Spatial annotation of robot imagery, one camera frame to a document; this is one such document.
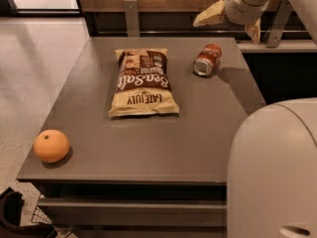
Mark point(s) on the right metal bracket post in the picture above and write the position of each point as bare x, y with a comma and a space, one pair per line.
273, 35

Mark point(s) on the Late July chips bag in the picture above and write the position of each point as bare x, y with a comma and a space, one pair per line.
142, 87

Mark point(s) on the black wire basket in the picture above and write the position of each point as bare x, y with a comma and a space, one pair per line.
39, 217

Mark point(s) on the red coke can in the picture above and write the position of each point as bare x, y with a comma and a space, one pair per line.
207, 60

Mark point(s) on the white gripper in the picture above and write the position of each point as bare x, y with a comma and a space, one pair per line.
238, 10

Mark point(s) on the left metal bracket post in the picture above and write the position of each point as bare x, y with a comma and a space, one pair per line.
132, 18

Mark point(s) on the metal bracket post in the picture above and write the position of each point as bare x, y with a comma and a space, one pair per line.
273, 35
132, 18

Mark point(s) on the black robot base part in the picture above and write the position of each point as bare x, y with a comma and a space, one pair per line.
11, 204

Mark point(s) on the grey drawer front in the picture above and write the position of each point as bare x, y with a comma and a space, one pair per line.
134, 212

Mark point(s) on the orange fruit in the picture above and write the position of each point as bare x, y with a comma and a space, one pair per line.
51, 146

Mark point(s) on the grey drawer cabinet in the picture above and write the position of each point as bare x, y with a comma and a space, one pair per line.
165, 157

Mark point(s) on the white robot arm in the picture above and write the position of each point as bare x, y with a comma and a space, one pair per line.
272, 171

